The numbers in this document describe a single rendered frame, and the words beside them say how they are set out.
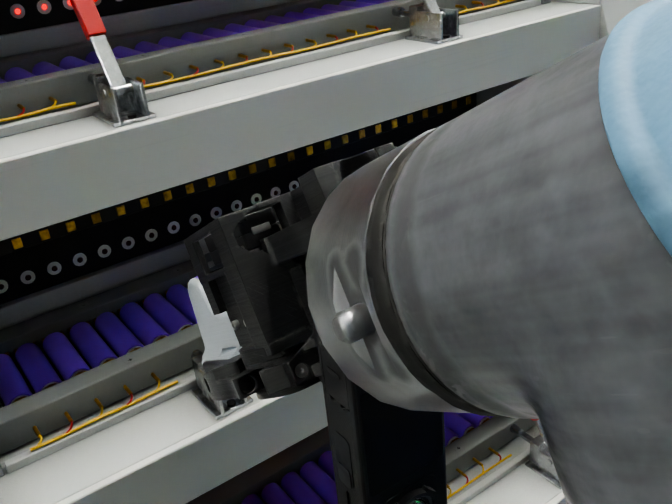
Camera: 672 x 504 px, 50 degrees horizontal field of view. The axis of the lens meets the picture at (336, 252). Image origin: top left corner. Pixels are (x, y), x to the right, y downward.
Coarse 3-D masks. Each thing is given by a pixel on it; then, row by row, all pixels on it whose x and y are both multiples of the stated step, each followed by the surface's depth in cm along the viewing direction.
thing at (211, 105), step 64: (0, 0) 56; (64, 0) 58; (128, 0) 61; (192, 0) 64; (256, 0) 67; (320, 0) 68; (384, 0) 67; (448, 0) 65; (512, 0) 68; (576, 0) 68; (0, 64) 54; (64, 64) 55; (128, 64) 51; (192, 64) 53; (256, 64) 54; (320, 64) 55; (384, 64) 54; (448, 64) 58; (512, 64) 62; (0, 128) 45; (64, 128) 46; (128, 128) 44; (192, 128) 47; (256, 128) 49; (320, 128) 53; (0, 192) 41; (64, 192) 43; (128, 192) 46
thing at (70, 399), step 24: (168, 336) 53; (192, 336) 52; (120, 360) 50; (144, 360) 50; (168, 360) 51; (72, 384) 48; (96, 384) 49; (120, 384) 50; (144, 384) 51; (168, 384) 50; (0, 408) 47; (24, 408) 47; (48, 408) 47; (72, 408) 48; (96, 408) 49; (120, 408) 48; (0, 432) 46; (24, 432) 47; (48, 432) 48; (72, 432) 47
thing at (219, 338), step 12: (192, 288) 39; (192, 300) 40; (204, 300) 38; (204, 312) 39; (204, 324) 40; (216, 324) 38; (228, 324) 36; (204, 336) 40; (216, 336) 39; (228, 336) 37; (216, 348) 39; (228, 348) 38; (240, 348) 36; (204, 360) 39
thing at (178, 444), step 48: (48, 288) 58; (96, 288) 59; (144, 432) 47; (192, 432) 47; (240, 432) 48; (288, 432) 51; (0, 480) 44; (48, 480) 44; (96, 480) 44; (144, 480) 45; (192, 480) 47
